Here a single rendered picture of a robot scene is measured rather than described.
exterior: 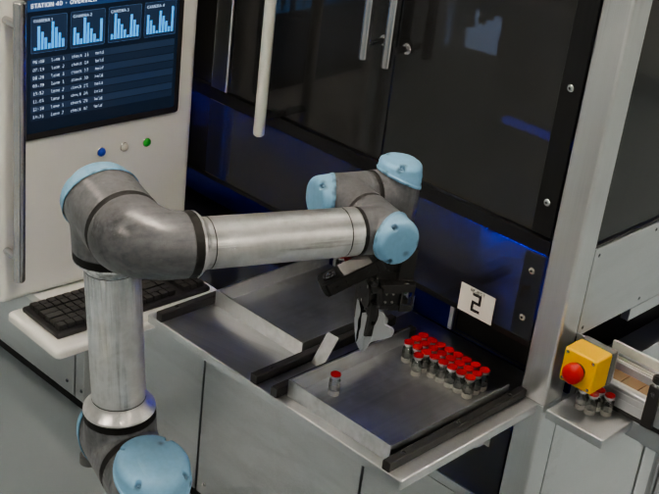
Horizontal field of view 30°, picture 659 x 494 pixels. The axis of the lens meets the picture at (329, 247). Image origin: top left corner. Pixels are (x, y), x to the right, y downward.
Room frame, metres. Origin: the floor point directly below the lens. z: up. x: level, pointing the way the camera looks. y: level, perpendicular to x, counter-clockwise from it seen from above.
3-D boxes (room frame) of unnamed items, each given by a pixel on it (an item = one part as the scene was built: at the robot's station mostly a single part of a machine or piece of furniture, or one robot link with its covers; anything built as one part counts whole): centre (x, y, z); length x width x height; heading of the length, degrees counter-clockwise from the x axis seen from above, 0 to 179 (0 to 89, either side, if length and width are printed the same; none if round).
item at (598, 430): (2.02, -0.55, 0.87); 0.14 x 0.13 x 0.02; 139
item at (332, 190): (1.80, -0.02, 1.36); 0.11 x 0.11 x 0.08; 31
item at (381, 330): (1.85, -0.10, 1.09); 0.06 x 0.03 x 0.09; 108
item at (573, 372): (1.97, -0.48, 1.00); 0.04 x 0.04 x 0.04; 49
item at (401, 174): (1.87, -0.10, 1.36); 0.09 x 0.08 x 0.11; 121
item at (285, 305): (2.30, 0.01, 0.90); 0.34 x 0.26 x 0.04; 139
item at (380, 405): (1.99, -0.17, 0.90); 0.34 x 0.26 x 0.04; 138
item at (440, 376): (2.07, -0.24, 0.91); 0.18 x 0.02 x 0.05; 48
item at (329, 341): (2.04, 0.02, 0.91); 0.14 x 0.03 x 0.06; 140
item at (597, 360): (2.00, -0.51, 1.00); 0.08 x 0.07 x 0.07; 139
